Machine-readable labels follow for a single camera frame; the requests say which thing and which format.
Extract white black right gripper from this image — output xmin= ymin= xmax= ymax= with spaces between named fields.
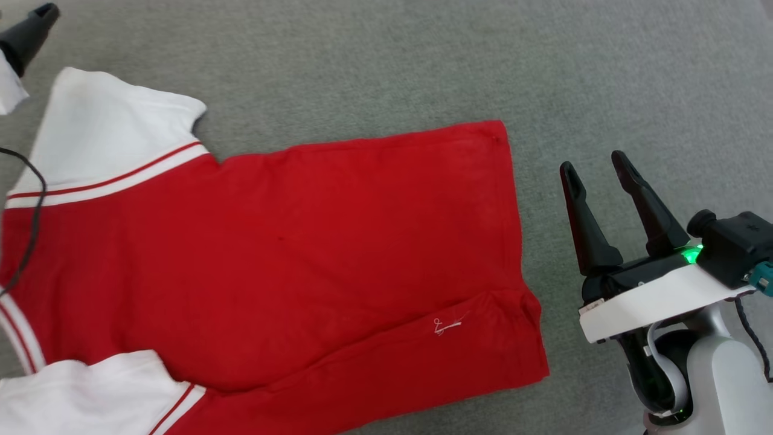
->
xmin=559 ymin=150 xmax=755 ymax=419

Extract black left camera cable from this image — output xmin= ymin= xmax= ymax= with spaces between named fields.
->
xmin=0 ymin=147 xmax=48 ymax=297

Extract red white basketball jersey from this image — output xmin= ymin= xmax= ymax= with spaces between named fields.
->
xmin=0 ymin=66 xmax=550 ymax=435

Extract black right camera cable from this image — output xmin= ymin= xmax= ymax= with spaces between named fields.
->
xmin=733 ymin=296 xmax=773 ymax=385

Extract teal right camera connector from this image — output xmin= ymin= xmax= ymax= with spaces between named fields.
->
xmin=746 ymin=261 xmax=773 ymax=297

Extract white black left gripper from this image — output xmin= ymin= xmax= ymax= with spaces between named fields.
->
xmin=0 ymin=3 xmax=61 ymax=115

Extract black camera cable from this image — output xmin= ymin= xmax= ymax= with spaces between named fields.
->
xmin=0 ymin=147 xmax=48 ymax=297
xmin=733 ymin=296 xmax=773 ymax=385

